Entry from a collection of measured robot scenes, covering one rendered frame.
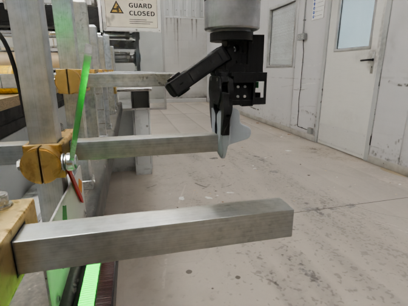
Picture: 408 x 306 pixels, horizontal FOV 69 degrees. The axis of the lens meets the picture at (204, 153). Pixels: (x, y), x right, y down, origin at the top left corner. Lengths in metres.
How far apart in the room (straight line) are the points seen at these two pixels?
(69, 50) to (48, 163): 0.32
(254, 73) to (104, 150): 0.27
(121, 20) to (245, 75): 2.30
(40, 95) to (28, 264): 0.24
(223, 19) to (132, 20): 2.29
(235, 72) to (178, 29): 8.86
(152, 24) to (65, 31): 2.08
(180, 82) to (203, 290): 1.15
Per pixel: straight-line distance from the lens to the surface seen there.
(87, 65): 0.30
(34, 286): 0.47
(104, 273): 0.46
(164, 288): 1.51
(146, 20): 2.76
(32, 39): 0.46
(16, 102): 0.97
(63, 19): 0.71
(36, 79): 0.46
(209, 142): 0.51
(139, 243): 0.27
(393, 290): 1.72
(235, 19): 0.49
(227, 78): 0.49
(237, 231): 0.29
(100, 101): 1.20
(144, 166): 2.89
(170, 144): 0.50
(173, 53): 9.28
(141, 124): 2.79
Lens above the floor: 0.97
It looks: 16 degrees down
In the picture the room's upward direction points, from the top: straight up
